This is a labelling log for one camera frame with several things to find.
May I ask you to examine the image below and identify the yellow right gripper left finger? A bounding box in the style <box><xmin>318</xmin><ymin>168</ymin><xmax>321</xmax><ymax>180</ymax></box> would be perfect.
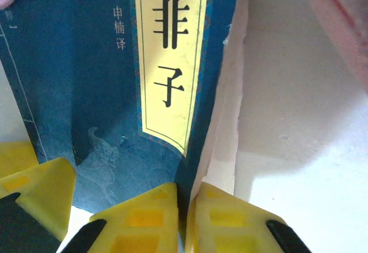
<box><xmin>59</xmin><ymin>182</ymin><xmax>179</xmax><ymax>253</ymax></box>

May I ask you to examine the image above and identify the dark blue book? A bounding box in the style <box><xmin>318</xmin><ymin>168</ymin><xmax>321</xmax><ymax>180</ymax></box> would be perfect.
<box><xmin>0</xmin><ymin>0</ymin><xmax>250</xmax><ymax>253</ymax></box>

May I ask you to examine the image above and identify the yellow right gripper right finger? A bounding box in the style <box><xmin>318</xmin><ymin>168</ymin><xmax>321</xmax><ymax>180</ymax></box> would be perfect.
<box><xmin>185</xmin><ymin>181</ymin><xmax>313</xmax><ymax>253</ymax></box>

